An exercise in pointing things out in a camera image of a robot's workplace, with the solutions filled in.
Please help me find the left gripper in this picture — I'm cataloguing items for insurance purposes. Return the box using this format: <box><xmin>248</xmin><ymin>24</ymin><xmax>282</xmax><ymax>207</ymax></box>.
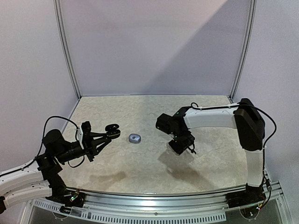
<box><xmin>56</xmin><ymin>132</ymin><xmax>111</xmax><ymax>163</ymax></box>

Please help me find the black charging case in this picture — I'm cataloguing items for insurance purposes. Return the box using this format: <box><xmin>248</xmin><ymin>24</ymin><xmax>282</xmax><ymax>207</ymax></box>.
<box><xmin>105</xmin><ymin>124</ymin><xmax>121</xmax><ymax>139</ymax></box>

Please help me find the purple round charging case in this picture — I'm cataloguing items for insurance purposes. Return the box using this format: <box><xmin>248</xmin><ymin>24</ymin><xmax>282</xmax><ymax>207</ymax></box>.
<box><xmin>128</xmin><ymin>133</ymin><xmax>141</xmax><ymax>144</ymax></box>

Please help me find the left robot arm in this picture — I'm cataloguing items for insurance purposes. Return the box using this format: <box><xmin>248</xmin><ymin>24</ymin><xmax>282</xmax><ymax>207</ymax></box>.
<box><xmin>0</xmin><ymin>121</ymin><xmax>121</xmax><ymax>212</ymax></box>

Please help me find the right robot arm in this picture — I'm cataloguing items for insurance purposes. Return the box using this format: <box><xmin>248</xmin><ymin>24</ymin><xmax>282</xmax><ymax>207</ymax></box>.
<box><xmin>156</xmin><ymin>98</ymin><xmax>277</xmax><ymax>203</ymax></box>

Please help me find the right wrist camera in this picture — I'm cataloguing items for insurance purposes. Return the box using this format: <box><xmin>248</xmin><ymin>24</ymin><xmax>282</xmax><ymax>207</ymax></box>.
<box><xmin>187</xmin><ymin>144</ymin><xmax>197</xmax><ymax>154</ymax></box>

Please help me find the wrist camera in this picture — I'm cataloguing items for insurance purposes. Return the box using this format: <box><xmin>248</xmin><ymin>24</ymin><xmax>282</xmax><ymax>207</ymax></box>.
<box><xmin>187</xmin><ymin>144</ymin><xmax>197</xmax><ymax>154</ymax></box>
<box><xmin>75</xmin><ymin>121</ymin><xmax>91</xmax><ymax>150</ymax></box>

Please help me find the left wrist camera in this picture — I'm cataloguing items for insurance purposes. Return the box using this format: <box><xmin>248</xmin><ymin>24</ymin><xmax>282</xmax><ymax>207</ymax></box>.
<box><xmin>75</xmin><ymin>121</ymin><xmax>91</xmax><ymax>150</ymax></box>

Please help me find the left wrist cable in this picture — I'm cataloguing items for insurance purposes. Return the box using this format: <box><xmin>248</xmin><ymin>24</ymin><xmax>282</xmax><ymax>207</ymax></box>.
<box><xmin>35</xmin><ymin>115</ymin><xmax>79</xmax><ymax>161</ymax></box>

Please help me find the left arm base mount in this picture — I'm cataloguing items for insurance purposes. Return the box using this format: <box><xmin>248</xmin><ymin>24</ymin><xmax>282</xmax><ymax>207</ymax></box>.
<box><xmin>46</xmin><ymin>188</ymin><xmax>86</xmax><ymax>214</ymax></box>

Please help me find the aluminium front rail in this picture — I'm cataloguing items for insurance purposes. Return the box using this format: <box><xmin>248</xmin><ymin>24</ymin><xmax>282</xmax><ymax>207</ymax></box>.
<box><xmin>20</xmin><ymin>180</ymin><xmax>292</xmax><ymax>224</ymax></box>

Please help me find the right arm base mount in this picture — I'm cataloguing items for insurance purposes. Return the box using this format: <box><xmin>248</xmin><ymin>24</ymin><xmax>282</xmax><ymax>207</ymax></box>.
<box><xmin>225</xmin><ymin>182</ymin><xmax>272</xmax><ymax>210</ymax></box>

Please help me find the left frame post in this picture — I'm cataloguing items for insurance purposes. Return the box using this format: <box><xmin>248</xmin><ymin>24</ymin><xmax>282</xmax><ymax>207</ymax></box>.
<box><xmin>53</xmin><ymin>0</ymin><xmax>82</xmax><ymax>101</ymax></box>

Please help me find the frame post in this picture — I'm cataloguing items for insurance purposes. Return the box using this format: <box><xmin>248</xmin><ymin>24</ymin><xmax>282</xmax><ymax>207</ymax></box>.
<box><xmin>53</xmin><ymin>0</ymin><xmax>82</xmax><ymax>101</ymax></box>
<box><xmin>228</xmin><ymin>0</ymin><xmax>257</xmax><ymax>102</ymax></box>

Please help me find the right frame post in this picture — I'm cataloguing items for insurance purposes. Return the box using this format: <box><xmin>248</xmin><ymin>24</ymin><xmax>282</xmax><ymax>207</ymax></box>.
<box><xmin>228</xmin><ymin>0</ymin><xmax>257</xmax><ymax>102</ymax></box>

